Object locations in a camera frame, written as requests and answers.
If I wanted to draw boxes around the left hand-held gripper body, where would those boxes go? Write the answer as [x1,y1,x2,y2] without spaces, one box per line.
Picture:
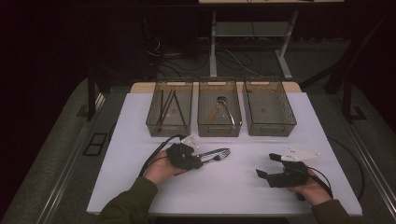
[165,134,203,171]

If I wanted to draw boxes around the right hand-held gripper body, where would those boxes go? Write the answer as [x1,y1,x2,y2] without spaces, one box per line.
[267,147,322,189]

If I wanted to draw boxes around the wooden-handled fork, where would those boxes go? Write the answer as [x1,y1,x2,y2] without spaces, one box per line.
[199,148,232,165]

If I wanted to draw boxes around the smoky transparent plastic bin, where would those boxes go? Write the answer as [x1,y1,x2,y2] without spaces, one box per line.
[196,77,243,138]
[145,78,194,138]
[242,77,298,137]

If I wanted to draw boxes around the black chopstick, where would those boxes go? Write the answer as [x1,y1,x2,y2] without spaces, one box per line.
[159,89,164,127]
[173,91,189,126]

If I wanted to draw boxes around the metal spoon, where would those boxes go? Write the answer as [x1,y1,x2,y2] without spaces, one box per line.
[217,95,236,129]

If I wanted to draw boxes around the person's left hand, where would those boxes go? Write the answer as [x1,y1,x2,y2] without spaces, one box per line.
[142,150,185,185]

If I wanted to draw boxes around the person's right hand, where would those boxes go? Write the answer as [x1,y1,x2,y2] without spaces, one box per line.
[288,169,333,207]

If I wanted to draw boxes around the black strutted stand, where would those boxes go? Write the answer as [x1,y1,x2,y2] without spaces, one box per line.
[298,12,394,123]

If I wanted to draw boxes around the left hand-held gripper cable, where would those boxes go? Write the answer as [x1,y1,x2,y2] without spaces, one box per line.
[138,133,188,177]

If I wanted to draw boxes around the hand-held gripper cable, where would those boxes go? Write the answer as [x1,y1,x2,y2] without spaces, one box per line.
[138,133,188,177]
[306,166,334,200]

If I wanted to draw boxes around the right hand-held gripper cable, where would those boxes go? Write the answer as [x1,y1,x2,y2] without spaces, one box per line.
[306,166,334,200]

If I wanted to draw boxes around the thin black cable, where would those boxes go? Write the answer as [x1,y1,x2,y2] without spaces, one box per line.
[326,135,366,202]

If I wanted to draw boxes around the aluminium rail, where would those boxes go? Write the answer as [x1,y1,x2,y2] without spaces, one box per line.
[36,92,106,224]
[339,115,396,214]

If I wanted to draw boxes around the white metal frame desk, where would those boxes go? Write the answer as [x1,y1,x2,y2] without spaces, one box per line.
[198,0,345,81]

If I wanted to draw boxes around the white cable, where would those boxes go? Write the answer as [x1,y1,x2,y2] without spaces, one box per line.
[223,49,262,77]

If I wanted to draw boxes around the black post stand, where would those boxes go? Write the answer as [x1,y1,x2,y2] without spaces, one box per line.
[87,69,106,122]

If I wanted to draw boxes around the tangle of black cables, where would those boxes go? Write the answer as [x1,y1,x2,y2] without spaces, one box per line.
[146,18,281,78]

